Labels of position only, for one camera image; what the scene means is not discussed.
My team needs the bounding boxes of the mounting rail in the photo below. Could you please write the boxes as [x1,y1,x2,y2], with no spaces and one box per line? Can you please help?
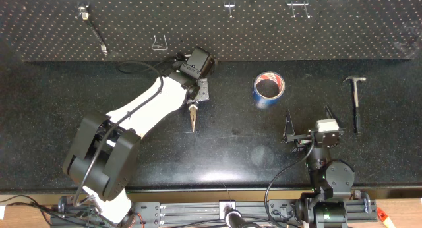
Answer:
[49,189,378,228]

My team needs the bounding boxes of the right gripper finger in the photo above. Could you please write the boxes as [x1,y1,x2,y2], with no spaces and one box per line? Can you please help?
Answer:
[282,109,295,144]
[324,104,344,130]

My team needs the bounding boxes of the metal loop hook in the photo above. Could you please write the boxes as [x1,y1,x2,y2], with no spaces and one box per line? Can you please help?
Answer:
[151,34,169,51]

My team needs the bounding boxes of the black and white pliers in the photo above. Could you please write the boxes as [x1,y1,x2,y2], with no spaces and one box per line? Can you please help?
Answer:
[187,101,199,134]

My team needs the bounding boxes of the roll of blue tape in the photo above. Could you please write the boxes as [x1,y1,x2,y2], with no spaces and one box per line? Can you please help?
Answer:
[252,71,286,109]

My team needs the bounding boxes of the black cable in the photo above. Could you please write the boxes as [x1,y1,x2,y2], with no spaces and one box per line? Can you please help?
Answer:
[71,55,185,208]
[264,139,316,226]

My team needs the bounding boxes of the wrench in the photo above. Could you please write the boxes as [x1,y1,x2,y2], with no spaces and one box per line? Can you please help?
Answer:
[77,5,109,55]

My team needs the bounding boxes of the black pegboard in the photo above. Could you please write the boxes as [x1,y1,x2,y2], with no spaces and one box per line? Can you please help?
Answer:
[0,0,422,62]

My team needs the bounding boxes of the double metal hook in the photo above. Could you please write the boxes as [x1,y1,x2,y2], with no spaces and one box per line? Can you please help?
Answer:
[286,1,312,20]

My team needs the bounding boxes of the hammer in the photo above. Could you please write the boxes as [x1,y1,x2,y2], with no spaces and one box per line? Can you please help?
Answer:
[342,75,367,136]

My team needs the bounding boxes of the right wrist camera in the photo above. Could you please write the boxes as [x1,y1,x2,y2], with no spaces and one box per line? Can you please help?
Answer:
[315,119,341,134]

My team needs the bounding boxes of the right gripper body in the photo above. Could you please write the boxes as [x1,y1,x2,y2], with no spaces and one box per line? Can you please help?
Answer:
[285,128,346,153]

